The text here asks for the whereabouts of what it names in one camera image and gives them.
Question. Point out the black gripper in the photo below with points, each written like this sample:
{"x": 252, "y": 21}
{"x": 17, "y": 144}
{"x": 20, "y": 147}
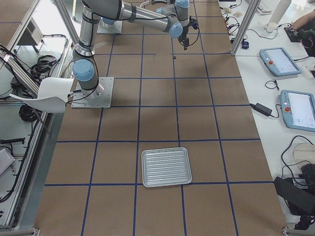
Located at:
{"x": 183, "y": 37}

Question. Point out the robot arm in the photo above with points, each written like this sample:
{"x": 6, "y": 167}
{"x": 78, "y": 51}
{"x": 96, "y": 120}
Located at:
{"x": 106, "y": 16}

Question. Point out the silver ribbed metal tray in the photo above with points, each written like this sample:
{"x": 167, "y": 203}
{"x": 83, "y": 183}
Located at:
{"x": 166, "y": 167}

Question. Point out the green curved brake shoe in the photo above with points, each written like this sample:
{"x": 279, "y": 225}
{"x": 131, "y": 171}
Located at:
{"x": 159, "y": 1}

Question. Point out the white curved plastic arc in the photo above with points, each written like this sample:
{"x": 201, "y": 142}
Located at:
{"x": 143, "y": 4}

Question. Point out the far blue teach pendant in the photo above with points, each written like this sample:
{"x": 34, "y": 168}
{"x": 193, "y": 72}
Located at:
{"x": 279, "y": 62}

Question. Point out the blue teach pendant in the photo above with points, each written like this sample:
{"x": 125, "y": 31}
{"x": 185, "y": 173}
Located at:
{"x": 279, "y": 62}
{"x": 298, "y": 109}

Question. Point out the black power adapter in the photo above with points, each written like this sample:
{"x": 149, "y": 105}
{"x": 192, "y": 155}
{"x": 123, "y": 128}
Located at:
{"x": 261, "y": 109}

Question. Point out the near blue teach pendant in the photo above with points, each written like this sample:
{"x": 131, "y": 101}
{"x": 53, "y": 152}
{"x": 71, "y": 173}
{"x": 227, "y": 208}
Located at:
{"x": 298, "y": 109}

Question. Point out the white plastic chair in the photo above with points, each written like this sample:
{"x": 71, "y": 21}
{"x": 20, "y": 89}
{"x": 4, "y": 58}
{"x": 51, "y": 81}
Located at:
{"x": 52, "y": 95}

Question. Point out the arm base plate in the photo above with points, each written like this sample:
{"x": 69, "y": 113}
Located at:
{"x": 100, "y": 98}
{"x": 104, "y": 28}

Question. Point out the aluminium frame post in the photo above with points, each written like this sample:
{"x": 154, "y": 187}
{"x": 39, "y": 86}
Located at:
{"x": 249, "y": 14}

